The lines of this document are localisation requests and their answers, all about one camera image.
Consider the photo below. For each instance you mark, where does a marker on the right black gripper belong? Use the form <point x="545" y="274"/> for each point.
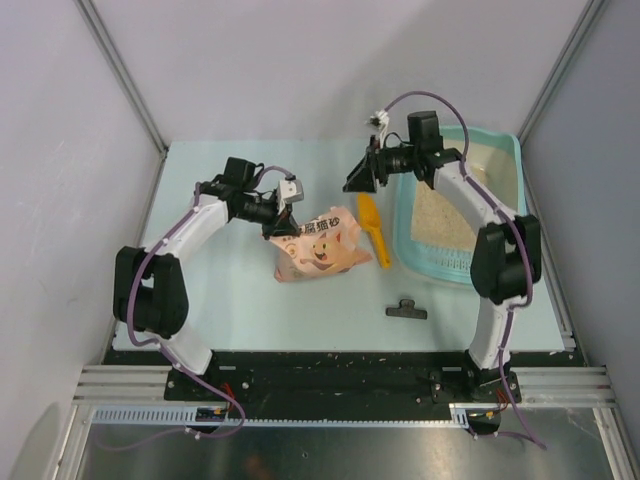
<point x="363" y="178"/>

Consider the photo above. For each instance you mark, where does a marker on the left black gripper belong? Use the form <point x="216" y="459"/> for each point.
<point x="284" y="221"/>

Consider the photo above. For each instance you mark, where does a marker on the yellow plastic litter scoop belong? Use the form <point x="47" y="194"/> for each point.
<point x="370" y="221"/>

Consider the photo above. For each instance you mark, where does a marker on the pink cat litter bag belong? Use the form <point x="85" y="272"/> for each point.
<point x="327" y="245"/>

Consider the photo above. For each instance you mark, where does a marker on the black bag clip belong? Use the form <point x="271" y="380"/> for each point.
<point x="406" y="308"/>

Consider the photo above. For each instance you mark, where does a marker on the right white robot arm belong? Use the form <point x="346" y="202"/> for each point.
<point x="506" y="261"/>

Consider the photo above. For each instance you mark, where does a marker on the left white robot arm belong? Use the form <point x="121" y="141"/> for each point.
<point x="150" y="294"/>

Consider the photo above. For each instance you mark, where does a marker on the clean litter in box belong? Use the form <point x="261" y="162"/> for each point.
<point x="435" y="222"/>

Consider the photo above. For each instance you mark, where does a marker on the teal plastic litter box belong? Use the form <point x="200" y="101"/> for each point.
<point x="443" y="264"/>

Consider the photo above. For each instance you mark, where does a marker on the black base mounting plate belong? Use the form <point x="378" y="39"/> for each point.
<point x="247" y="376"/>

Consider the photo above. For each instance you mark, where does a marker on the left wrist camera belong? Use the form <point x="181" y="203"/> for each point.
<point x="290" y="191"/>

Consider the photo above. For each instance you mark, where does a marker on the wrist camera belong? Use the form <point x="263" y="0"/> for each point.
<point x="290" y="191"/>
<point x="380" y="121"/>

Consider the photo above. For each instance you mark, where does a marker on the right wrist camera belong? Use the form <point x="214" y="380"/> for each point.
<point x="380" y="121"/>

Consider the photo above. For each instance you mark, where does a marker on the grey slotted cable duct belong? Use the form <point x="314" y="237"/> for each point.
<point x="207" y="416"/>

